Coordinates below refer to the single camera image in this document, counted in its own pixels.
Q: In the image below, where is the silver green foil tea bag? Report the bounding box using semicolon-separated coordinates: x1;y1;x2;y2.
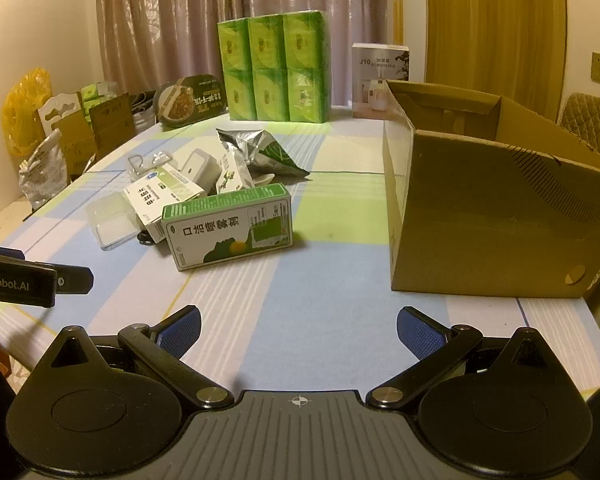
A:
216;128;311;181

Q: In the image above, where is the white green medicine box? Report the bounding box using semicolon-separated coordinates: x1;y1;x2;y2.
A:
122;162;206;244

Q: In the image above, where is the green tissue multipack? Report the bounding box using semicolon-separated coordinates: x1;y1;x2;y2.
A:
217;10;331;123

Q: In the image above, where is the beige patterned curtain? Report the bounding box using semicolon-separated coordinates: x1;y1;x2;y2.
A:
95;0;387;108

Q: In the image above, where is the clear plastic hook packaging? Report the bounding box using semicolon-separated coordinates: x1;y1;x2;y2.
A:
127;151;174;179

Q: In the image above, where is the golden curtain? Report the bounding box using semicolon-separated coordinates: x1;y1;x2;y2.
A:
425;0;567;126

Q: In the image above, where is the white charger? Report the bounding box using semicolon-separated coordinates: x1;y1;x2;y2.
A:
177;147;224;194

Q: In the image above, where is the green white spray box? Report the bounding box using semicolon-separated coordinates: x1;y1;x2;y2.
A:
162;183;295;272

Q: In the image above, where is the white cutout cardboard insert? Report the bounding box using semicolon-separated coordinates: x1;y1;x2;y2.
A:
38;91;87;133

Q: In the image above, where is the clear plastic case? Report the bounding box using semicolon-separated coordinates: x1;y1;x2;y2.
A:
86;195;137;250

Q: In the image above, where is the large brown cardboard box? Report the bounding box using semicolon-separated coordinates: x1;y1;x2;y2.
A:
382;79;600;300

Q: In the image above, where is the yellow plastic bag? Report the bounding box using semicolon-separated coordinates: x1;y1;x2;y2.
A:
1;67;54;158

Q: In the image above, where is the black instant noodle bowl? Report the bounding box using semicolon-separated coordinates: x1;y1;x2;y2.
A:
153;74;229;127

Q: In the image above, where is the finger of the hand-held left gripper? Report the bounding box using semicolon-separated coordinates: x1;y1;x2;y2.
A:
55;267;94;295

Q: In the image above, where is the quilted beige chair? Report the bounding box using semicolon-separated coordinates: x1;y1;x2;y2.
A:
556;91;600;172

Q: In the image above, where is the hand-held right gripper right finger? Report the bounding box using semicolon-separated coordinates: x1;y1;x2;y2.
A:
366;306;556;409

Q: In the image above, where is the white humidifier box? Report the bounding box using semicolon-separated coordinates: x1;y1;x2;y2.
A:
352;42;411;120

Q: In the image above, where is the crumpled silver foil bag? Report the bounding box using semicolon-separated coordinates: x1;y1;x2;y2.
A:
19;130;64;209

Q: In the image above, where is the slim white carton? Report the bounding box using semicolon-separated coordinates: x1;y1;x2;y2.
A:
217;152;254;194

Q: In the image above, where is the desktop with checked tablecloth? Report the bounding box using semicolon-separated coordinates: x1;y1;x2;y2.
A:
0;107;600;411

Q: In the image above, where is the small green packet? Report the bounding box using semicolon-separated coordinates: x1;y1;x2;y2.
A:
81;82;117;112

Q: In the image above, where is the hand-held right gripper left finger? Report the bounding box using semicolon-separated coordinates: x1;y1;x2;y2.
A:
40;305;234;409

